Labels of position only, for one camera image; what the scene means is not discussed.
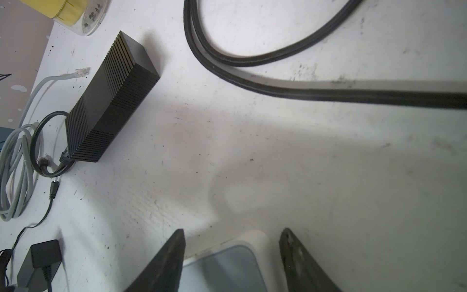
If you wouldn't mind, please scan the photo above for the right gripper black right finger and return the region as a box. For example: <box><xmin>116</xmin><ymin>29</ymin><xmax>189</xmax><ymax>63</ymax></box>
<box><xmin>279</xmin><ymin>228</ymin><xmax>342</xmax><ymax>292</ymax></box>

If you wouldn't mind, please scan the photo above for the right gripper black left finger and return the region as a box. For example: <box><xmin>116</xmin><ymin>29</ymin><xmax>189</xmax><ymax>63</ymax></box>
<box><xmin>125</xmin><ymin>229</ymin><xmax>186</xmax><ymax>292</ymax></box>

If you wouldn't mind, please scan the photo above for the black ethernet cable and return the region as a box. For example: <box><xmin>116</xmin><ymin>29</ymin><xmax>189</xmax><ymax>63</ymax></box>
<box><xmin>183</xmin><ymin>0</ymin><xmax>467</xmax><ymax>110</ymax></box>

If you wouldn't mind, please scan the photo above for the black ribbed power brick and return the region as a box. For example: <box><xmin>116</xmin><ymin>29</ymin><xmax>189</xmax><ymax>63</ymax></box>
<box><xmin>66</xmin><ymin>32</ymin><xmax>160</xmax><ymax>163</ymax></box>

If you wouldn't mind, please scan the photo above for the yellow pen cup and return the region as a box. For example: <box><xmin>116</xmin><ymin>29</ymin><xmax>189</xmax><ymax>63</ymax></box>
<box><xmin>22</xmin><ymin>0</ymin><xmax>110</xmax><ymax>36</ymax></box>

